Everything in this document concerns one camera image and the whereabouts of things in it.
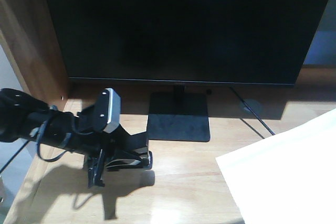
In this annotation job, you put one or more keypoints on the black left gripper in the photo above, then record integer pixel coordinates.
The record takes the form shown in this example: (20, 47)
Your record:
(75, 134)

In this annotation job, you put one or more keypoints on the white paper sheet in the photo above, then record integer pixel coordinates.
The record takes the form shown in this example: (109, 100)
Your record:
(286, 178)

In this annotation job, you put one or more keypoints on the black stapler with orange button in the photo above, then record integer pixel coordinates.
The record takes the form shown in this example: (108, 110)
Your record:
(130, 151)

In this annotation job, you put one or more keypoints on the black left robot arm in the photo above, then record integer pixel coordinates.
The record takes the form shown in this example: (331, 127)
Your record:
(15, 106)

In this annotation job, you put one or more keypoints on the wooden desk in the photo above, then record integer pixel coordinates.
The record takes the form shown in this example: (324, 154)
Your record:
(184, 184)

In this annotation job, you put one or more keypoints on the black monitor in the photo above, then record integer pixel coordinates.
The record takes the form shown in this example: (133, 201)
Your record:
(184, 42)

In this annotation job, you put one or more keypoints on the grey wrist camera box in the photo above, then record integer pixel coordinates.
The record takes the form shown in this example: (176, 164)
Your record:
(107, 110)

